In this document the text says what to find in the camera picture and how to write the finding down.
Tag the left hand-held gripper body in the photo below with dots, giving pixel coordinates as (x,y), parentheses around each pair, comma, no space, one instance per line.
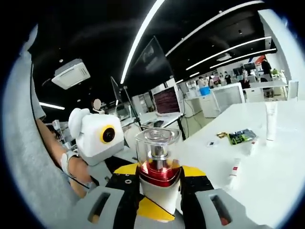
(95,148)

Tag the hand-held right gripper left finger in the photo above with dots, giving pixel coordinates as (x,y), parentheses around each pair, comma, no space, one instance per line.
(124,195)

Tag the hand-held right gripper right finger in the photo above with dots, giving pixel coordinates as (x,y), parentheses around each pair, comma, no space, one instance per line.
(195,188)

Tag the white skincare bottle red collar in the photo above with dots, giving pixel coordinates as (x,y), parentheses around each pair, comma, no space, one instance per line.
(159,190)

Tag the white skincare bottle red label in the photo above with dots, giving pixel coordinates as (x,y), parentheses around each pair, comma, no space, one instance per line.
(234,171)

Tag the gold foil skincare packet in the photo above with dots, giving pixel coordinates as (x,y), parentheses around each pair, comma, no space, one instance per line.
(222,135)

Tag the green black skincare packet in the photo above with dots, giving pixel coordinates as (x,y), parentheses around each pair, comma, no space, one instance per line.
(238,139)

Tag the small white skincare tube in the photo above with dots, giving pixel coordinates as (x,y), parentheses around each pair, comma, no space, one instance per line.
(253,148)

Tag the silver skincare packet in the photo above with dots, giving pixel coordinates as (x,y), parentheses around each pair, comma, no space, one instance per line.
(250,134)

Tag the person's left hand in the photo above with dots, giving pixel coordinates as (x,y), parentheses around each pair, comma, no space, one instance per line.
(76,171)

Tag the black tripod stand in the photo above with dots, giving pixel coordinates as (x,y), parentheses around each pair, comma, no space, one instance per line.
(132,108)

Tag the white desk black legs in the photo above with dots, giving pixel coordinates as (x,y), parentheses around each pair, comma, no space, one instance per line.
(145,119)

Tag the black device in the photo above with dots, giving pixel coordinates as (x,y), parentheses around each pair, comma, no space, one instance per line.
(159,123)

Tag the person's grey shirt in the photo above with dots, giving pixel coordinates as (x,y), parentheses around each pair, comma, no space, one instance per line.
(23,143)

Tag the white ceiling air conditioner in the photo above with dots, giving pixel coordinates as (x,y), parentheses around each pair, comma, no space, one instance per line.
(71,74)

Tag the computer monitor red screen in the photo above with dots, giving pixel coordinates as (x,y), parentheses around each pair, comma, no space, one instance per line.
(166,100)

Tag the blue bin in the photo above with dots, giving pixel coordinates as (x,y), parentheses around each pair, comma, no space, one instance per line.
(205,91)

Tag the white framed partition screen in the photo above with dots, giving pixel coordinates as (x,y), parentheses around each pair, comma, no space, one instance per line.
(228,95)

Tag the dark hanging banner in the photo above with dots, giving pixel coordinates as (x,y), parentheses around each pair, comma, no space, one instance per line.
(147,62)

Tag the long ceiling light strip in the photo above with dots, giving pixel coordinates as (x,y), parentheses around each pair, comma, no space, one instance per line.
(140,31)

